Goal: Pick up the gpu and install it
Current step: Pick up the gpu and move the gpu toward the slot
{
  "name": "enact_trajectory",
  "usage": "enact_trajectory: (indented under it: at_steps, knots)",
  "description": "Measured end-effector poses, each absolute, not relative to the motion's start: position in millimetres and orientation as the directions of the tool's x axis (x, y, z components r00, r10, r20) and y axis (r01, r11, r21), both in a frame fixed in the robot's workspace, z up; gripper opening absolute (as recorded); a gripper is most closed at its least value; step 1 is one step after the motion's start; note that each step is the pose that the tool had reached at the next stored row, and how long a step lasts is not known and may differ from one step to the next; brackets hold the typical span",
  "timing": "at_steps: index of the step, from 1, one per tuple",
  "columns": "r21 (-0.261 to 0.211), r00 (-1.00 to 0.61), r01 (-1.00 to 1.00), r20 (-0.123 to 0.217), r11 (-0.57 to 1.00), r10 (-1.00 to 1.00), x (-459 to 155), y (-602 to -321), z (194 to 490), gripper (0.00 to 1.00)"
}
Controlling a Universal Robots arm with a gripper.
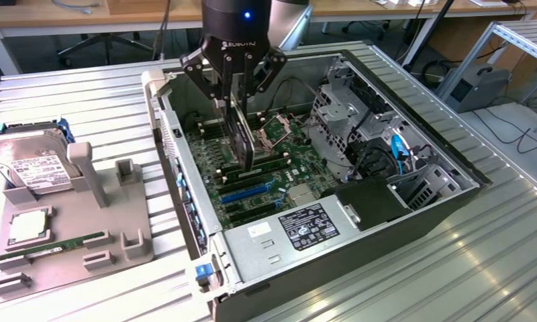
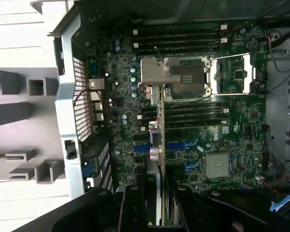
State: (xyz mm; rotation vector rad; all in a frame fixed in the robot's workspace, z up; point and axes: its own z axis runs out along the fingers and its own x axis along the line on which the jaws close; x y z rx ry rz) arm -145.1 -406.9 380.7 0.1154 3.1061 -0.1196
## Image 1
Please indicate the blue expansion slot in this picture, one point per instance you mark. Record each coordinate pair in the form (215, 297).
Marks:
(246, 195)

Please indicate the black plastic shroud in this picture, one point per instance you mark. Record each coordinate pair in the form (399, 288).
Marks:
(371, 204)

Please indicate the green RAM stick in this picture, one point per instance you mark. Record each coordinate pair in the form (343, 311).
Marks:
(269, 166)
(50, 247)

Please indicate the grey box device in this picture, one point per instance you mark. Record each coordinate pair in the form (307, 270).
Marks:
(483, 87)

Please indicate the silver hard disk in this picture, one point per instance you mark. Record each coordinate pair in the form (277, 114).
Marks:
(27, 157)

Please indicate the green graphics card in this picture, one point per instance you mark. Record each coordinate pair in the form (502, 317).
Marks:
(245, 141)

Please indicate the black open PC case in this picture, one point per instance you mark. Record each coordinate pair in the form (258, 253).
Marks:
(434, 218)

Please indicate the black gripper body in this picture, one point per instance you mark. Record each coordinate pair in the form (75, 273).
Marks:
(235, 27)

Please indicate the silver chipset heatsink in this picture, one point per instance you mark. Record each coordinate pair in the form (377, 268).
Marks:
(302, 195)

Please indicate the grey parts rack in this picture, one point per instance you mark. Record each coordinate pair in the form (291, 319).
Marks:
(71, 228)

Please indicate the silver CPU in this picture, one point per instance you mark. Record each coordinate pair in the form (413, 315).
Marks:
(27, 226)

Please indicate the metal socket cover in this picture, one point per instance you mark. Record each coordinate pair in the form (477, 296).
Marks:
(283, 119)

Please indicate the green motherboard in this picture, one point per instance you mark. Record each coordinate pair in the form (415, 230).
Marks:
(305, 157)

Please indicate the metal disk bay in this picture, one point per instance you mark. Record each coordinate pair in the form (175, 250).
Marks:
(430, 188)

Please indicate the black office chair base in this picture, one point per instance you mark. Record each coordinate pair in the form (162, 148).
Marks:
(109, 42)

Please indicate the black RAM slot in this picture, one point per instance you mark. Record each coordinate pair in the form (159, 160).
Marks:
(207, 122)
(211, 134)
(209, 126)
(269, 157)
(210, 130)

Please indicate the blue case latch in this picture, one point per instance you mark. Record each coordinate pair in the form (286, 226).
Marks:
(203, 271)

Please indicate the metal drive cage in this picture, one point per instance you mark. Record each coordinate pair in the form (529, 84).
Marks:
(341, 100)

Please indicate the black expansion slot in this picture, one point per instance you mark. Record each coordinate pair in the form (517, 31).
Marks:
(245, 186)
(253, 214)

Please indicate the grey power supply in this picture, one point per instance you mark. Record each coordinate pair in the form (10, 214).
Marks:
(269, 248)

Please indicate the aluminium frame table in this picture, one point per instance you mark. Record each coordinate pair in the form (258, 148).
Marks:
(533, 31)

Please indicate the long wooden desk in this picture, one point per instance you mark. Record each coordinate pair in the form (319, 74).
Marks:
(377, 11)

